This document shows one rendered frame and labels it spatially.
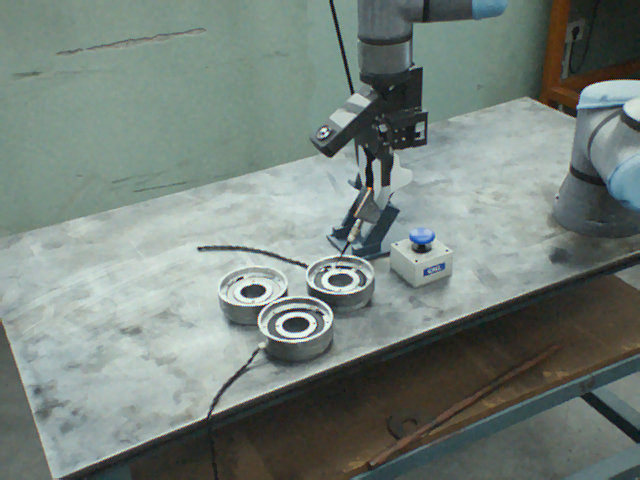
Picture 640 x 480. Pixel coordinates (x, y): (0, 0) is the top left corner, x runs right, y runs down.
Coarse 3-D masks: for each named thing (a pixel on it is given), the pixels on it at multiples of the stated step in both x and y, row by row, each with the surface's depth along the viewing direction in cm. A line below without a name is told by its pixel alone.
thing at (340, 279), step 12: (312, 264) 123; (324, 264) 125; (348, 264) 125; (360, 264) 124; (312, 276) 123; (324, 276) 123; (336, 276) 124; (348, 276) 123; (372, 276) 120; (312, 288) 119; (336, 288) 120; (348, 288) 120; (360, 288) 117; (372, 288) 120; (324, 300) 118; (336, 300) 117; (348, 300) 117; (360, 300) 118; (336, 312) 119
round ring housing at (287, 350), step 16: (272, 304) 115; (288, 304) 117; (304, 304) 117; (320, 304) 115; (288, 320) 114; (304, 320) 114; (272, 336) 109; (288, 336) 110; (320, 336) 109; (272, 352) 110; (288, 352) 109; (304, 352) 109; (320, 352) 111
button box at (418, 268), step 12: (408, 240) 127; (396, 252) 126; (408, 252) 124; (420, 252) 124; (432, 252) 124; (444, 252) 124; (396, 264) 127; (408, 264) 123; (420, 264) 122; (432, 264) 123; (444, 264) 124; (408, 276) 124; (420, 276) 123; (432, 276) 124; (444, 276) 126
